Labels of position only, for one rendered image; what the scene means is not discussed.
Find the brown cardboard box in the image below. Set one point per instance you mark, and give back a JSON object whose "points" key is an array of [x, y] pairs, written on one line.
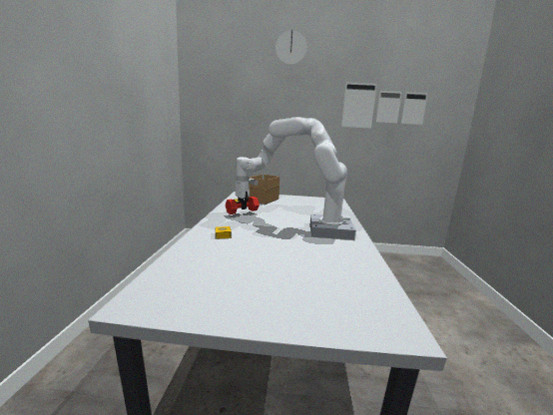
{"points": [[267, 189]]}

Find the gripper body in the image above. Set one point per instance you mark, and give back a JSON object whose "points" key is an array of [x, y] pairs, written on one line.
{"points": [[242, 188]]}

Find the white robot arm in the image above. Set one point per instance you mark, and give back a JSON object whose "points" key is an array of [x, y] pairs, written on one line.
{"points": [[331, 169]]}

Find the red dumbbell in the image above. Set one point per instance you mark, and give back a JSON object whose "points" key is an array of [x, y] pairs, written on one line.
{"points": [[232, 206]]}

